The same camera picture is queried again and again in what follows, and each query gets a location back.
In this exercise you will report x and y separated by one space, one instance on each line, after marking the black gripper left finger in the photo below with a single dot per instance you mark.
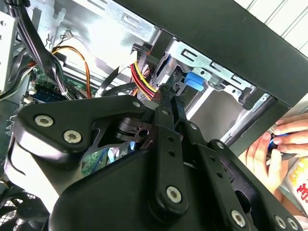
72 113

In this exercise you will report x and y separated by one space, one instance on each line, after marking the person's left hand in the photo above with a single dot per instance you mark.
260 158

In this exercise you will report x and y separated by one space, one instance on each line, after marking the hard disk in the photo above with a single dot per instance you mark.
193 81

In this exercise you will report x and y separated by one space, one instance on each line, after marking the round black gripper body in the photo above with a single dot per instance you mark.
115 192

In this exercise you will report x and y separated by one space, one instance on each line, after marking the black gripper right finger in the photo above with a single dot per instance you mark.
216 173

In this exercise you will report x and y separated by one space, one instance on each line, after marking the person's right hand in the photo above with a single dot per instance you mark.
298 130

